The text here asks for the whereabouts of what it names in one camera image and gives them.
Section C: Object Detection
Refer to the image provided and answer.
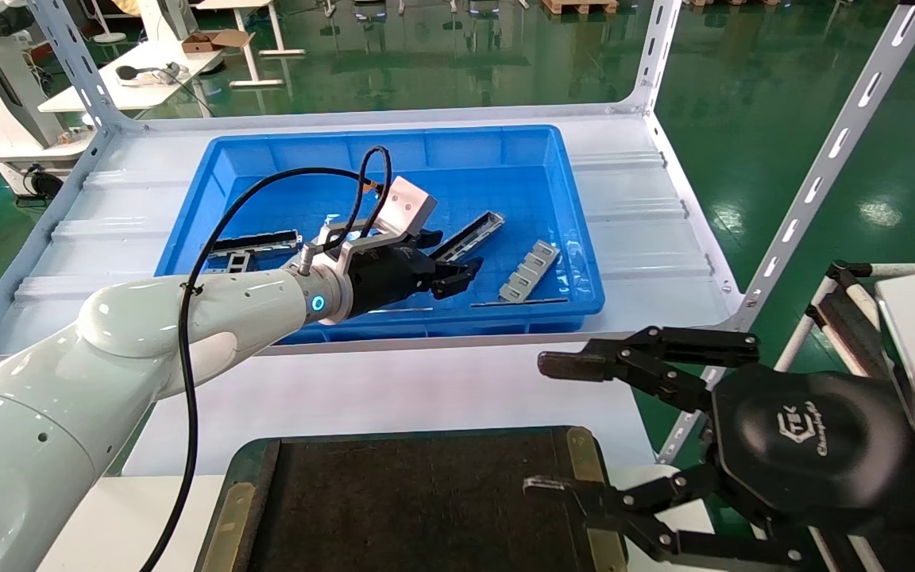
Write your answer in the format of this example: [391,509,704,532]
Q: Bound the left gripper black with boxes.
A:
[344,229,485,319]

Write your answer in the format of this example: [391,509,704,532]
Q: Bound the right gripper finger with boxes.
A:
[538,326,760,414]

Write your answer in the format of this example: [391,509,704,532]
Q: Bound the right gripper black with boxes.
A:
[523,364,915,572]

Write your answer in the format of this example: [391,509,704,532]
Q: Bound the metal channel part square cutouts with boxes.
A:
[431,211,506,265]

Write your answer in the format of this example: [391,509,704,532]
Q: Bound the long grey metal channel part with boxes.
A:
[205,230,302,257]

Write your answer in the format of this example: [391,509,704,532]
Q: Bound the black felt-lined container tray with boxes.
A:
[195,427,629,572]

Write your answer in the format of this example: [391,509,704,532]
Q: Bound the blue plastic bin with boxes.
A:
[137,125,606,345]

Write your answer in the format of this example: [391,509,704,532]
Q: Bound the perforated flat metal plate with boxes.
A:
[203,253,256,275]

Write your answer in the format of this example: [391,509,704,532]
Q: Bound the white table with metal legs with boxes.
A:
[187,0,307,88]

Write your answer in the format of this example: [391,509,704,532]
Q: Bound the wooden pallet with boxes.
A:
[541,0,619,15]

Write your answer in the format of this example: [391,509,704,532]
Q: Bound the white metal shelf rack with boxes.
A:
[0,0,915,466]

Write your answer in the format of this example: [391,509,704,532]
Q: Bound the open cardboard box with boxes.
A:
[181,29,256,55]

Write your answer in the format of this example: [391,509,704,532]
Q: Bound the grey headphones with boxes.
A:
[114,62,191,87]

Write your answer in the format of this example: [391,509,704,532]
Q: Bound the white round stand base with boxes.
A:
[91,0,129,44]

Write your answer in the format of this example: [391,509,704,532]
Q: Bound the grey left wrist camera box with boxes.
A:
[382,176,438,235]

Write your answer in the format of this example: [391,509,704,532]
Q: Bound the slotted metal bracket plate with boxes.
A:
[497,240,562,304]

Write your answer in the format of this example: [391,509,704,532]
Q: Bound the white tube frame cart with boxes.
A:
[775,260,915,378]

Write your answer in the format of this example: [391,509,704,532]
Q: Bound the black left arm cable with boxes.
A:
[140,145,392,572]

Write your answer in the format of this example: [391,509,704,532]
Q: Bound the black cable coil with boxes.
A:
[25,164,67,201]

